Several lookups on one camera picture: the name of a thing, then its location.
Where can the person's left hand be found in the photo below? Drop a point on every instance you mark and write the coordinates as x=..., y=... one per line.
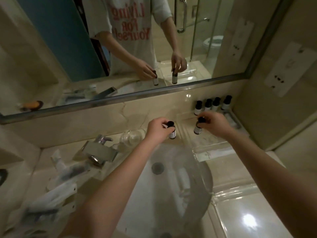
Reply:
x=157, y=132

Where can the person's right hand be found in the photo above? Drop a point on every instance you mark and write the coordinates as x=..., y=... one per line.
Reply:
x=218, y=126

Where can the clear acrylic tray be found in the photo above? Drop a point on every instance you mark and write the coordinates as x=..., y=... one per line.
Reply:
x=247, y=220
x=210, y=143
x=227, y=173

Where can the white toothpaste tube packet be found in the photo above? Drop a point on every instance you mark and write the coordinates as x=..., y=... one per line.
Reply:
x=214, y=154

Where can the pile of white amenity packets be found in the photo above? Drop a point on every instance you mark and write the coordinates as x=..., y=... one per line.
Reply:
x=57, y=195

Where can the person's left forearm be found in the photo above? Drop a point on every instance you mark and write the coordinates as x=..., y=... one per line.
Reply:
x=106, y=203

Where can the person's right forearm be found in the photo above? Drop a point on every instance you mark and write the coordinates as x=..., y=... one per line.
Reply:
x=272, y=178

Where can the round sink drain stopper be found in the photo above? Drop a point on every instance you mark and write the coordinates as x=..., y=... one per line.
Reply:
x=157, y=168

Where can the chrome faucet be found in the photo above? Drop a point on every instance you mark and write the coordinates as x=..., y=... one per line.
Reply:
x=99, y=151

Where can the white sink basin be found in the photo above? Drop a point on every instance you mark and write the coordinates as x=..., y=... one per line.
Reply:
x=158, y=208

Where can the round black coaster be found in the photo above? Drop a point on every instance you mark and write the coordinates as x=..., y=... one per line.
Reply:
x=3, y=177

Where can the white wall socket panel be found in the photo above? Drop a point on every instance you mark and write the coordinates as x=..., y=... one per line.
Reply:
x=287, y=69

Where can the metal framed wall mirror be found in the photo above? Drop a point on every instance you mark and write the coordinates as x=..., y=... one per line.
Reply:
x=62, y=34

